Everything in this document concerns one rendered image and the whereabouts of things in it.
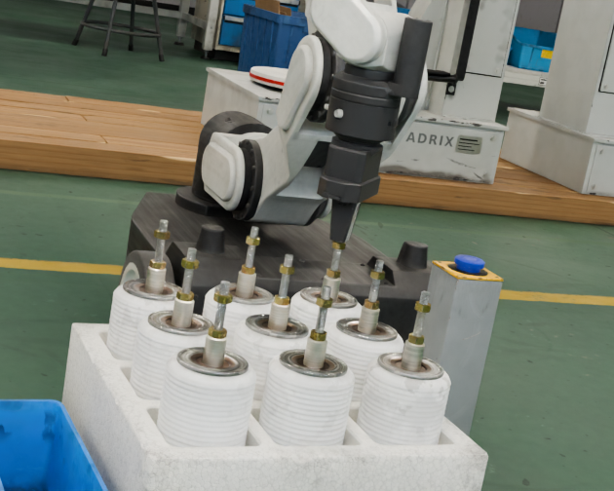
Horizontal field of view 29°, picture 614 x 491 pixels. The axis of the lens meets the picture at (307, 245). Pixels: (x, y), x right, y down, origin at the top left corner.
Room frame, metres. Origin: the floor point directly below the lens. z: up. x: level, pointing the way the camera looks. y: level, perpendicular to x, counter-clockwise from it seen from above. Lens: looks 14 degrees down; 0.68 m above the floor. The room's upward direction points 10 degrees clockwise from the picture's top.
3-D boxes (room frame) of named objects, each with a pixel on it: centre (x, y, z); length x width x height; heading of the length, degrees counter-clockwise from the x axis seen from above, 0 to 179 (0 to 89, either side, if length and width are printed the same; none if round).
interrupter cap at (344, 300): (1.48, -0.04, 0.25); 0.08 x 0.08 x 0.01
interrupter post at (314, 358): (1.22, -0.03, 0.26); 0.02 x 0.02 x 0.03
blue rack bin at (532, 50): (7.02, -1.08, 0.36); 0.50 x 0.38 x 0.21; 21
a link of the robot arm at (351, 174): (1.48, -0.04, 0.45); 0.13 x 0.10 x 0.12; 163
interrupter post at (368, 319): (1.38, -0.09, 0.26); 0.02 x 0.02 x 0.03
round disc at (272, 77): (3.67, 0.12, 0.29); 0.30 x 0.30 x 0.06
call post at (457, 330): (1.52, -0.21, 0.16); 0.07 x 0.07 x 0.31; 25
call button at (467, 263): (1.52, -0.21, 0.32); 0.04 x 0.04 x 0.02
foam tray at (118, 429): (1.33, 0.02, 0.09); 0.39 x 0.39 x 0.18; 25
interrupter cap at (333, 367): (1.22, -0.03, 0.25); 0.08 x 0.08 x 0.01
